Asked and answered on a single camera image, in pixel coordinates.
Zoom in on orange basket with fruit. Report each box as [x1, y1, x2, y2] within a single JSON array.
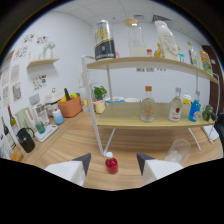
[[57, 88, 83, 118]]

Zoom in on small blue liquid bottle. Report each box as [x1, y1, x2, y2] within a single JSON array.
[[188, 90, 202, 123]]

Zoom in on pale blue plastic bottle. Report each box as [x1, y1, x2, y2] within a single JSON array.
[[52, 108, 65, 126]]

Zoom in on clear glass with ice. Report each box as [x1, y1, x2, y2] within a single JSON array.
[[163, 138, 193, 167]]

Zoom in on small red liquid bottle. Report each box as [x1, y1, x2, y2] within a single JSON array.
[[105, 151, 119, 175]]

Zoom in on yellow cup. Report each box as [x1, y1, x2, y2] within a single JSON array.
[[94, 99, 107, 115]]

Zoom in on small amber bottle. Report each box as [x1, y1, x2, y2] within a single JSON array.
[[153, 42, 164, 59]]

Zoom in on green pitcher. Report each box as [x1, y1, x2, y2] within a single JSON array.
[[14, 107, 34, 131]]

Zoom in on white notebook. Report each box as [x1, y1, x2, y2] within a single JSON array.
[[201, 124, 220, 143]]

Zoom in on white kitchen scale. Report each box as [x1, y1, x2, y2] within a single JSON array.
[[34, 123, 59, 143]]

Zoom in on clear bottle with green cap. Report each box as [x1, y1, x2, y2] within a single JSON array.
[[187, 41, 200, 68]]

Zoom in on yellow juice can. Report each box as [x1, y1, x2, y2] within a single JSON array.
[[199, 50, 214, 77]]

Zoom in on black chair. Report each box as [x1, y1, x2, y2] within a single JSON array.
[[213, 113, 224, 148]]

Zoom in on large white bottle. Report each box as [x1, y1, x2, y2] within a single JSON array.
[[154, 20, 180, 62]]

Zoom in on green potted plant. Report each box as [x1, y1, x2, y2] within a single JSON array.
[[93, 85, 108, 102]]

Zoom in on large glass bottle wooden lid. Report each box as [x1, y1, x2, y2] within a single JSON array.
[[124, 17, 148, 58]]

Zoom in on white-framed wooden two-tier shelf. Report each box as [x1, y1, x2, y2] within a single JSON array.
[[80, 54, 221, 158]]

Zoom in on white bowl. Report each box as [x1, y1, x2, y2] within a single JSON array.
[[124, 97, 141, 104]]

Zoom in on brown door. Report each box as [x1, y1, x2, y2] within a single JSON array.
[[201, 44, 224, 114]]

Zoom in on clear bottle with orange cap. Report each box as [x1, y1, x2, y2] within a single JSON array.
[[140, 85, 156, 123]]

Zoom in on glass jar with limes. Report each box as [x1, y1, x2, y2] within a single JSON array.
[[201, 104, 214, 122]]

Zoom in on wooden wall shelf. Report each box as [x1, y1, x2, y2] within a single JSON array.
[[26, 57, 60, 69]]

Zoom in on clear bottle with red label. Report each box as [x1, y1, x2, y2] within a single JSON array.
[[168, 87, 184, 123]]

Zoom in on black pitcher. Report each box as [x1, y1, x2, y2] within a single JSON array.
[[16, 127, 36, 154]]

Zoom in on white vase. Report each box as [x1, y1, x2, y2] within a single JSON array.
[[43, 40, 57, 60]]

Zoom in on wine bottle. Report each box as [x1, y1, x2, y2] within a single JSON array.
[[0, 115, 17, 149], [7, 105, 20, 134]]

